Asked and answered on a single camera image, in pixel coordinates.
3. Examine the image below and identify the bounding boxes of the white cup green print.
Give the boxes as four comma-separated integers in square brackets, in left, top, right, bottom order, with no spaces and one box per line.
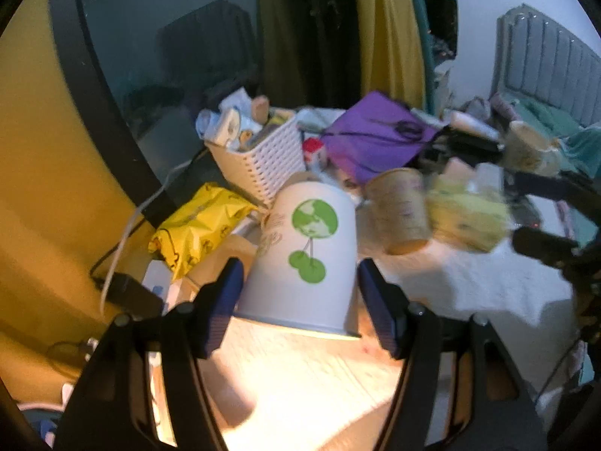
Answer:
[234,181,361,339]

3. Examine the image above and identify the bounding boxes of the yellowish floral paper cup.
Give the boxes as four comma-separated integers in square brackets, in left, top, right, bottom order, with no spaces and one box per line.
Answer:
[502,121,561,177]

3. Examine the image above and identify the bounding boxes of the brown floral paper cup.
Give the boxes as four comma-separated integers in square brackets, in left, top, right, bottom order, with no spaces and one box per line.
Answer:
[365,168,432,256]

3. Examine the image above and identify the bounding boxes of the yellow tissue box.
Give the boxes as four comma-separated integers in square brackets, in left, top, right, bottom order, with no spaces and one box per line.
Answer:
[426,175,509,253]

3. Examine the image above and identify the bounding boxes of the black power adapter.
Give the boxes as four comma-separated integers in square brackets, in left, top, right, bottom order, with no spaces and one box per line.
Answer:
[105,273,164,320]

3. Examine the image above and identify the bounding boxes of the white tube bottle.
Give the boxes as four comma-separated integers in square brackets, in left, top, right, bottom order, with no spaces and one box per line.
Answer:
[444,110,500,142]

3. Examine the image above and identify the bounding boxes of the grey headboard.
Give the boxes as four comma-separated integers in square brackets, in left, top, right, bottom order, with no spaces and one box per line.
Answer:
[491,4,600,127]

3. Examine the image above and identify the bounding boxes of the black scissors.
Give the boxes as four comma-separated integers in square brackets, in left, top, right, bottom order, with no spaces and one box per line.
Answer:
[379,120,425,142]

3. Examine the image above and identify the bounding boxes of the yellow snack bag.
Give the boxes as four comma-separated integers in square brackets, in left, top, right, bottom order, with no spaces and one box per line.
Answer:
[148,183,258,281]

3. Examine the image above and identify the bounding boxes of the purple cloth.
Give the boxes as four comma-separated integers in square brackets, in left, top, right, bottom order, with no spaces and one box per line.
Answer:
[320,92,439,185]

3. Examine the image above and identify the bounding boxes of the yellow curtain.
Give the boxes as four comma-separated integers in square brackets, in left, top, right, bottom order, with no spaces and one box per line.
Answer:
[356,0,426,107]

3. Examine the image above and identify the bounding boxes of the red white carton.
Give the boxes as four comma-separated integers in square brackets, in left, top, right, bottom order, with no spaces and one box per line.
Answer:
[302,138,328,172]

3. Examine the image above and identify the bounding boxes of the white perforated plastic basket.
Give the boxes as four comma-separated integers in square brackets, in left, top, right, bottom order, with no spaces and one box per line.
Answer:
[207,108,306,207]

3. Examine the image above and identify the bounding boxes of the white cable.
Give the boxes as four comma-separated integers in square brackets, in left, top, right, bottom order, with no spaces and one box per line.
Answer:
[99,159,194,318]

